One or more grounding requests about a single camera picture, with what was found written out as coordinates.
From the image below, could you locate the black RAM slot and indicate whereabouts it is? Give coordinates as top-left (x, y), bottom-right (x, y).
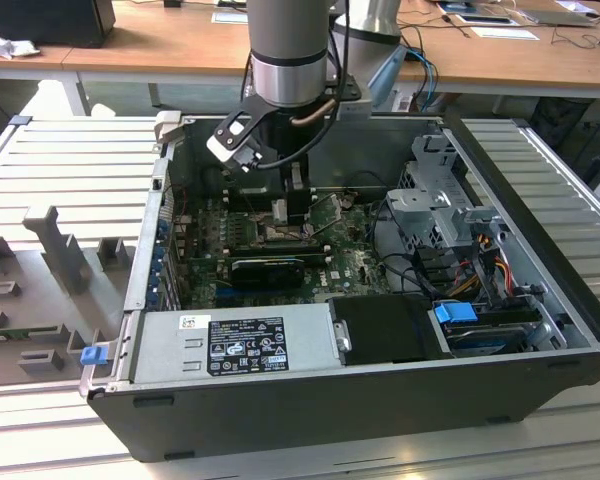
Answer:
top-left (228, 197), bottom-right (276, 212)
top-left (228, 243), bottom-right (327, 257)
top-left (229, 251), bottom-right (332, 267)
top-left (228, 187), bottom-right (284, 200)

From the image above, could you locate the pale blue teach pendant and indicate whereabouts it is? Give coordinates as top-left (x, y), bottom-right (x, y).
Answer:
top-left (367, 43), bottom-right (409, 106)

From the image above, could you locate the grey case latch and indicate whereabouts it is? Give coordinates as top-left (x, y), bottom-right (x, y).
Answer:
top-left (153, 110), bottom-right (184, 147)

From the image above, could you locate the white paper sheet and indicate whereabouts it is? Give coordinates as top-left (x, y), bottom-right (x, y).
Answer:
top-left (211, 9), bottom-right (251, 25)
top-left (471, 25), bottom-right (540, 41)

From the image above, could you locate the green motherboard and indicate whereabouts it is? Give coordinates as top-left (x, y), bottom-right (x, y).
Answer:
top-left (172, 187), bottom-right (396, 309)

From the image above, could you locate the black graphics card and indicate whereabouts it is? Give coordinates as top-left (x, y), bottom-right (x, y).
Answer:
top-left (228, 256), bottom-right (306, 290)

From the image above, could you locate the wooden desk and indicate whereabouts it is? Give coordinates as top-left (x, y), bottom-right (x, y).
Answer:
top-left (0, 0), bottom-right (600, 101)

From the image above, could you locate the metal drive cage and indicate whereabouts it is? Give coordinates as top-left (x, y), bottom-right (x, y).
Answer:
top-left (383, 133), bottom-right (511, 261)

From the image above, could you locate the blue booklet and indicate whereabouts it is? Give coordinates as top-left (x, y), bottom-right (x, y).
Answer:
top-left (438, 1), bottom-right (481, 15)

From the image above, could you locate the white tray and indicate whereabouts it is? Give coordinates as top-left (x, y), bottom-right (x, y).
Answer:
top-left (454, 13), bottom-right (514, 26)

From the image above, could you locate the blue disk carrier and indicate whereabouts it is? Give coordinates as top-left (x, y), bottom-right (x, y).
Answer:
top-left (433, 299), bottom-right (479, 325)

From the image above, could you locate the silver power supply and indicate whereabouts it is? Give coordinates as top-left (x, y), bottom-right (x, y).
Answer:
top-left (129, 303), bottom-right (344, 384)

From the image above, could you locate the black box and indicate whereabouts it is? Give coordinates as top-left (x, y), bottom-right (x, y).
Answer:
top-left (0, 0), bottom-right (117, 50)

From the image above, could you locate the black PC case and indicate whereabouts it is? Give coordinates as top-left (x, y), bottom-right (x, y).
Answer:
top-left (79, 112), bottom-right (600, 464)

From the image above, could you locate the hard disk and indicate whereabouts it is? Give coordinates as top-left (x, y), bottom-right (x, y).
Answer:
top-left (442, 319), bottom-right (529, 357)

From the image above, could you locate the grey laptop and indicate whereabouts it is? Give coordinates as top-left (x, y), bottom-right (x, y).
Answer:
top-left (519, 7), bottom-right (597, 29)

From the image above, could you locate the crumpled white paper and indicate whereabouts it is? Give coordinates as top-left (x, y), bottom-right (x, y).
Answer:
top-left (0, 27), bottom-right (42, 62)

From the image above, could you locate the blue plastic clip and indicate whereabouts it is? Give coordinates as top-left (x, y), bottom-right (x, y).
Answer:
top-left (79, 346), bottom-right (106, 369)

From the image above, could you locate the grey parts rack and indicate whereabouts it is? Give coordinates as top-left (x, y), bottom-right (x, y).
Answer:
top-left (0, 204), bottom-right (137, 389)

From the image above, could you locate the green RAM stick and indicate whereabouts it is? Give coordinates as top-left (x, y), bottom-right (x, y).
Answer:
top-left (0, 327), bottom-right (61, 342)

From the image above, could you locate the copper coloured hose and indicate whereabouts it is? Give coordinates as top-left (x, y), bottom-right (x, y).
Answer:
top-left (289, 97), bottom-right (339, 126)

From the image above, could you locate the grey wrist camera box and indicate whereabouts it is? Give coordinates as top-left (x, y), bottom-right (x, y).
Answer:
top-left (336, 74), bottom-right (374, 122)

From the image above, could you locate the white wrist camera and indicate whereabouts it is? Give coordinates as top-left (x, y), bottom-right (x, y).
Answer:
top-left (205, 97), bottom-right (281, 175)

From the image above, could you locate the thin red wire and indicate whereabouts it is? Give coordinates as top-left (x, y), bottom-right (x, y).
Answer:
top-left (172, 184), bottom-right (194, 224)

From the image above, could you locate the thick black cable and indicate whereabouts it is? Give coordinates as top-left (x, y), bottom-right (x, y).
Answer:
top-left (368, 199), bottom-right (434, 299)

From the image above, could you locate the blue cable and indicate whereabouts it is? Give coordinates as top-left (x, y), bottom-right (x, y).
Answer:
top-left (413, 47), bottom-right (440, 109)

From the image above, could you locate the yellow red wire bundle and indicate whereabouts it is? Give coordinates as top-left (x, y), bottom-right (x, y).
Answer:
top-left (449, 234), bottom-right (514, 299)

